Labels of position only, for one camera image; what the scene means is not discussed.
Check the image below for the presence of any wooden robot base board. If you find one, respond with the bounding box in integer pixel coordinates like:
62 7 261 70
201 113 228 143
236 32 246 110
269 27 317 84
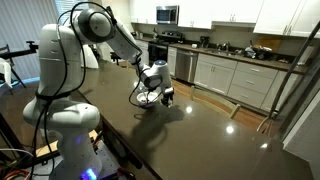
36 140 73 157

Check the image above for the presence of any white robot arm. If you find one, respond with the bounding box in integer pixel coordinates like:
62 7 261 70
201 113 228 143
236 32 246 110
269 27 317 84
23 7 174 180

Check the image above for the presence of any black stove range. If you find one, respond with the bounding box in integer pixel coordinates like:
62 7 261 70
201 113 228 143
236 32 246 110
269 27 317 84
148 31 184 66

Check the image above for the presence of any kitchen sink faucet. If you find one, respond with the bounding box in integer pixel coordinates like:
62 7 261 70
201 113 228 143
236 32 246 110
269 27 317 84
216 42 230 52

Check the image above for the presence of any stainless steel dishwasher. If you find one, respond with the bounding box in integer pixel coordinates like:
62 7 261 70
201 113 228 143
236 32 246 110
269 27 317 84
175 49 198 83

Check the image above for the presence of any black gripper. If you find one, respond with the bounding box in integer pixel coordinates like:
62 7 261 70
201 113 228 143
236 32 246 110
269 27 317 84
161 89 174 108

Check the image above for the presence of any stainless steel microwave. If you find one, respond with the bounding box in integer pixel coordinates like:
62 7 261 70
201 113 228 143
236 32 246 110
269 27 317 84
156 5 179 25

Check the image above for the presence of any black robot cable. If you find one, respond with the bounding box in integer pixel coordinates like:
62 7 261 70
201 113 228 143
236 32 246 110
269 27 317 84
29 1 164 180

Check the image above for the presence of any black coffee maker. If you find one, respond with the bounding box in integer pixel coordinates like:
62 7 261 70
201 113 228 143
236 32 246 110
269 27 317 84
200 36 210 48

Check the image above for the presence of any white pitcher cup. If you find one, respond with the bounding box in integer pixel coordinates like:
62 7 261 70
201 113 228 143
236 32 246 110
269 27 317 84
134 82 147 93

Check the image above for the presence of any white ceramic bowl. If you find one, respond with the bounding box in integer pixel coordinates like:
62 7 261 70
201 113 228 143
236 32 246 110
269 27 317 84
136 92 158 108

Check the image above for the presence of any cream wooden chair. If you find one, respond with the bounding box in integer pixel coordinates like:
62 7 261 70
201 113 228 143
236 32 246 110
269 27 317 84
190 86 241 119

